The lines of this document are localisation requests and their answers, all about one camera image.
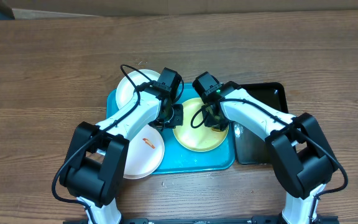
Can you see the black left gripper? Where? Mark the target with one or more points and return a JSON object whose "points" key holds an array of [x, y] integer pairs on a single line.
{"points": [[178, 121]]}

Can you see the cream plate with stain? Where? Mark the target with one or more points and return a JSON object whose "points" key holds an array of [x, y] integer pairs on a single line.
{"points": [[125, 89]]}

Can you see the yellow plate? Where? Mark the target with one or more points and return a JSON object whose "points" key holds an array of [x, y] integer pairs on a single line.
{"points": [[201, 139]]}

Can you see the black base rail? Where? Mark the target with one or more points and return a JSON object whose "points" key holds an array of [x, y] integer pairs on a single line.
{"points": [[260, 219]]}

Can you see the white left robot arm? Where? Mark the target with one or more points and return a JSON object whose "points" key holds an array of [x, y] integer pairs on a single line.
{"points": [[94, 165]]}

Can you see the black water tray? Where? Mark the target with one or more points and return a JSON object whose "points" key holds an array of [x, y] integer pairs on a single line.
{"points": [[249, 137]]}

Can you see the white plate with stain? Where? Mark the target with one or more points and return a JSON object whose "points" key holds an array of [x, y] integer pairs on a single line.
{"points": [[145, 153]]}

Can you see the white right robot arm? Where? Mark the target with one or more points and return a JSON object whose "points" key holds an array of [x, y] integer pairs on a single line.
{"points": [[302, 159]]}

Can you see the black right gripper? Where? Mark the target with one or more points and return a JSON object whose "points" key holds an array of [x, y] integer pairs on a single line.
{"points": [[215, 124]]}

